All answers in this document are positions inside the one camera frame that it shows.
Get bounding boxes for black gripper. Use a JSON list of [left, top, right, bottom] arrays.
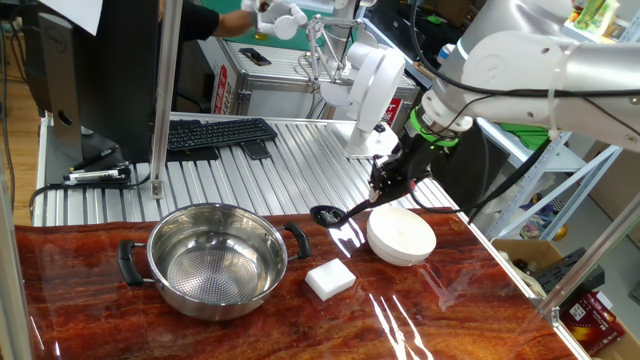
[[368, 130, 441, 207]]

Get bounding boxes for black ladle red tip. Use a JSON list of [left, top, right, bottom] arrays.
[[309, 183, 419, 230]]

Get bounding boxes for white haptic teleoperation device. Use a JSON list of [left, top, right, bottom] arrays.
[[240, 0, 407, 160]]

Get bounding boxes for white ceramic bowl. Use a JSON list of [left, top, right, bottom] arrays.
[[366, 206, 437, 267]]

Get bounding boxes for person hand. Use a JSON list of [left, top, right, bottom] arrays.
[[248, 2, 271, 30]]

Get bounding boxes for black cabinet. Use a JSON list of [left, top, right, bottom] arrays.
[[429, 122, 510, 217]]

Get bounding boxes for white foam packaging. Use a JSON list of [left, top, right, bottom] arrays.
[[469, 172, 524, 236]]

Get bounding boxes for white sponge block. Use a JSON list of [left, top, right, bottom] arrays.
[[304, 257, 357, 302]]

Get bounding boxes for black smartphone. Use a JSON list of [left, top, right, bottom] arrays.
[[238, 47, 273, 67], [240, 139, 272, 161]]

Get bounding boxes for green folded bag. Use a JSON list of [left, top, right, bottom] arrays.
[[499, 122, 551, 152]]

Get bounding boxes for silver aluminium case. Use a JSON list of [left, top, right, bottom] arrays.
[[199, 38, 421, 132]]

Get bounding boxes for open cardboard box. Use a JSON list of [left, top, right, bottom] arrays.
[[492, 238, 566, 301]]

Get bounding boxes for colourful cloth bag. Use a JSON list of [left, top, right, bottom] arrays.
[[518, 192, 569, 242]]

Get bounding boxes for black equipment case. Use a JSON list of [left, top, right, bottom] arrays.
[[362, 0, 474, 61]]

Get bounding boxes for grey metal column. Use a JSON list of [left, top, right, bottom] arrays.
[[324, 0, 359, 56]]

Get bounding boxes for white metal shelf rack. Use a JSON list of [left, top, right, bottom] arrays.
[[474, 0, 640, 241]]

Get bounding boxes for black computer keyboard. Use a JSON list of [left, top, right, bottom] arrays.
[[167, 117, 279, 152]]

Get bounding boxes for black plastic part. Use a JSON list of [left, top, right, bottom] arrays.
[[529, 247, 606, 296]]

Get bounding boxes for black flat pad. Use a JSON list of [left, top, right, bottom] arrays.
[[166, 147, 221, 163]]

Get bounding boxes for green partition board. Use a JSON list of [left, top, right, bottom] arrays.
[[199, 0, 334, 52]]

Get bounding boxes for red printed box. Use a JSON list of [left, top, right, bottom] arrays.
[[559, 292, 627, 356]]

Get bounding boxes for person black t-shirt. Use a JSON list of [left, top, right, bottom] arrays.
[[158, 0, 221, 44]]

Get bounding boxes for green plastic bottle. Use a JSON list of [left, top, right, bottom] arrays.
[[573, 0, 607, 32]]

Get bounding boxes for pale green bottle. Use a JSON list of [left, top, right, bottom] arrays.
[[589, 0, 621, 37]]

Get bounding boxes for red brown woodgrain mat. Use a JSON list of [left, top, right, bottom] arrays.
[[14, 207, 581, 360]]

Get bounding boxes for tan cardboard box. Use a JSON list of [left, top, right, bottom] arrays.
[[594, 324, 640, 360]]

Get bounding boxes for black computer monitor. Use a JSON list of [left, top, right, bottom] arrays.
[[19, 0, 166, 165]]

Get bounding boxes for white marker pen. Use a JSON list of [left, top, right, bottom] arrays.
[[62, 168, 132, 184]]

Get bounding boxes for black pen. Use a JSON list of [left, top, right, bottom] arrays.
[[69, 144, 121, 174]]

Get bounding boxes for silver monitor stand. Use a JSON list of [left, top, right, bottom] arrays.
[[38, 12, 85, 162]]

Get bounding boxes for white paper sheet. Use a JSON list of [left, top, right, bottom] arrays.
[[37, 0, 104, 37]]

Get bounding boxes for green wrist adapter ring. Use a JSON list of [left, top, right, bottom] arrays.
[[408, 107, 460, 149]]

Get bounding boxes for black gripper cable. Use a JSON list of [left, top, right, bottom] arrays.
[[407, 127, 552, 225]]

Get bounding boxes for stainless steel pot black handles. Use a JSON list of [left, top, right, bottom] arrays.
[[117, 202, 312, 322]]

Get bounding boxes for aluminium frame post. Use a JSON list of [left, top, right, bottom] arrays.
[[149, 0, 184, 200], [0, 159, 32, 360], [537, 192, 640, 326]]

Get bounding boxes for aluminium frame rail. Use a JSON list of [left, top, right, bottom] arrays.
[[449, 207, 594, 360]]

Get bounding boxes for black table cable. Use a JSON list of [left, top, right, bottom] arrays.
[[28, 172, 152, 225]]

